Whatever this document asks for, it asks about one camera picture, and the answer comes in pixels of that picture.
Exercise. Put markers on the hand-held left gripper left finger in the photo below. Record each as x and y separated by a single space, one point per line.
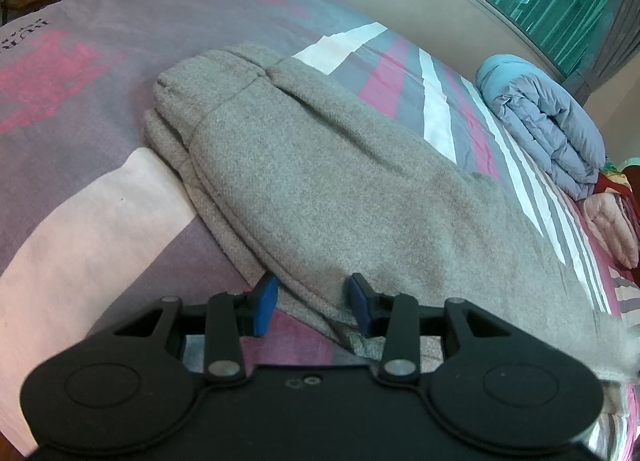
265 303

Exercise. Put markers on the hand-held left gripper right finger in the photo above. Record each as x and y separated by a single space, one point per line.
358 303

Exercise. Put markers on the grey pants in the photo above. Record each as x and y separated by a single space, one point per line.
325 181

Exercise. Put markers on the striped pink grey bed sheet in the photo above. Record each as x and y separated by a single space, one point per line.
75 141

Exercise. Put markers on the folded blue grey quilt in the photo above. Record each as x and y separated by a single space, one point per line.
542 116

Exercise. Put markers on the folded pink quilt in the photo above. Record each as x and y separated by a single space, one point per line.
612 226

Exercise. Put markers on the grey curtain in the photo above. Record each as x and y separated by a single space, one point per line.
617 36

